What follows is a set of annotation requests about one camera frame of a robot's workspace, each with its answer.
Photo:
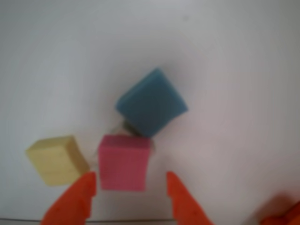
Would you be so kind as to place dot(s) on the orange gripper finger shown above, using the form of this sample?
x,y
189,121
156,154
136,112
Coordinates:
x,y
185,208
70,206

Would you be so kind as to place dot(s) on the pink foam cuboid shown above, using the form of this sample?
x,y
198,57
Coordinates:
x,y
123,164

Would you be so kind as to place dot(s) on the yellow foam cuboid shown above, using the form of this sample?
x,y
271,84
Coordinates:
x,y
56,161

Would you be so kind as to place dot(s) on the white foam cuboid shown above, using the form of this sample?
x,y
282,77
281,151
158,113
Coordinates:
x,y
118,130

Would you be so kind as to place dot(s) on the blue foam cuboid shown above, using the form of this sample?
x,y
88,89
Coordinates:
x,y
151,103

